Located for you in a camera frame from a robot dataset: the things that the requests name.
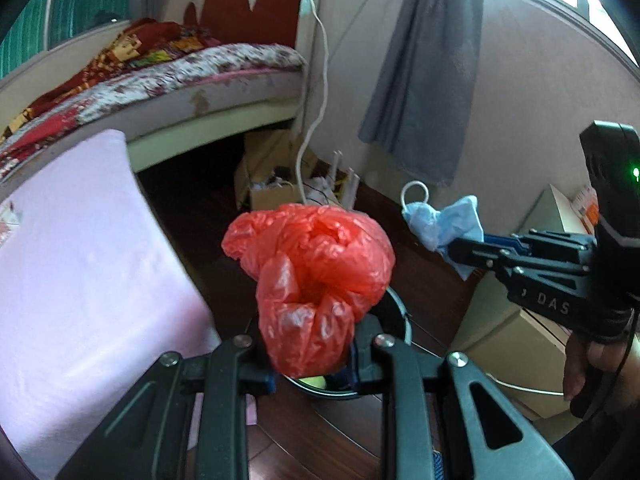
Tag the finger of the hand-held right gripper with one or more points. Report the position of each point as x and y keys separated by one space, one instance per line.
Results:
x=505 y=241
x=475 y=257

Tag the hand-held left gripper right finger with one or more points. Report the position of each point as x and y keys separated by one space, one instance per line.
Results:
x=362 y=370

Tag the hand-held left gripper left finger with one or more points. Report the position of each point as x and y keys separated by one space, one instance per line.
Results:
x=255 y=372

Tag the blue face mask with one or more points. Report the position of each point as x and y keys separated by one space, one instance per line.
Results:
x=435 y=222

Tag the black trash bin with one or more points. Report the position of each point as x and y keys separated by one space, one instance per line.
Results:
x=395 y=310

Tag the red plastic bag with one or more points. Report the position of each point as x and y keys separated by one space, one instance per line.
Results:
x=310 y=260

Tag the person's right hand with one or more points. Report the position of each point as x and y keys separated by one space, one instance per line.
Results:
x=575 y=370

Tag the white box with orange print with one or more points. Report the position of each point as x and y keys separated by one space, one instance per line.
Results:
x=555 y=215

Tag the beige cardboard box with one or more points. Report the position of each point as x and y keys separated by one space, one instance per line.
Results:
x=520 y=345

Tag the white router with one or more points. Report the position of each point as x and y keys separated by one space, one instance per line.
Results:
x=335 y=185

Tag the pink tablecloth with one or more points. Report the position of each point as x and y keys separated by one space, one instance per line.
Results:
x=90 y=285

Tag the blue-grey curtain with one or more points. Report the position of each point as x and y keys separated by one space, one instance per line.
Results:
x=425 y=70

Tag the open cardboard box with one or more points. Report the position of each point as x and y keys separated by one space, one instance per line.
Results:
x=265 y=170

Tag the bed with floral sheet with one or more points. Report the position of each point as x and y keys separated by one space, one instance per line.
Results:
x=210 y=80

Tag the red white headboard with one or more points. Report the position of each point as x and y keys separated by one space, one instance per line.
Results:
x=250 y=0

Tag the red patterned blanket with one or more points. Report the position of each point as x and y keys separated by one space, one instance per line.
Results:
x=115 y=55

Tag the window with green view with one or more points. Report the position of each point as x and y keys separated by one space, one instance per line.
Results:
x=60 y=5

